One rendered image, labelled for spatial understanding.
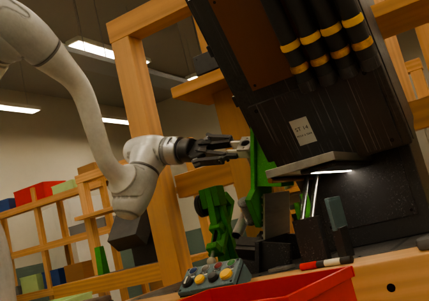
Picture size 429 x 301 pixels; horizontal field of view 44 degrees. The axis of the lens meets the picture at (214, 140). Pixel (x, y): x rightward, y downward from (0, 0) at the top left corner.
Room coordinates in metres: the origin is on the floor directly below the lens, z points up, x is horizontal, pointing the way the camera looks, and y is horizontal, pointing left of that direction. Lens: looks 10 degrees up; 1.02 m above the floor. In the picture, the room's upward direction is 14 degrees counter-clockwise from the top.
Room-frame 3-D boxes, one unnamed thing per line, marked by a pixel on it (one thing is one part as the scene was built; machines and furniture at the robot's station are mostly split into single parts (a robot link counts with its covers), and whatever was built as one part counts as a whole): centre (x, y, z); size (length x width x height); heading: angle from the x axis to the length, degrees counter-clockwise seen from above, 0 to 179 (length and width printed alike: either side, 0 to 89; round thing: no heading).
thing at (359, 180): (1.50, -0.39, 1.07); 0.30 x 0.18 x 0.34; 62
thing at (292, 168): (1.30, -0.25, 1.11); 0.39 x 0.16 x 0.03; 152
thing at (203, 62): (1.76, -0.07, 1.59); 0.15 x 0.07 x 0.07; 62
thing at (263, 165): (1.41, -0.13, 1.17); 0.13 x 0.12 x 0.20; 62
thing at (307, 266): (1.15, -0.17, 0.91); 0.13 x 0.02 x 0.02; 47
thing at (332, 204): (1.25, -0.23, 0.97); 0.10 x 0.02 x 0.14; 152
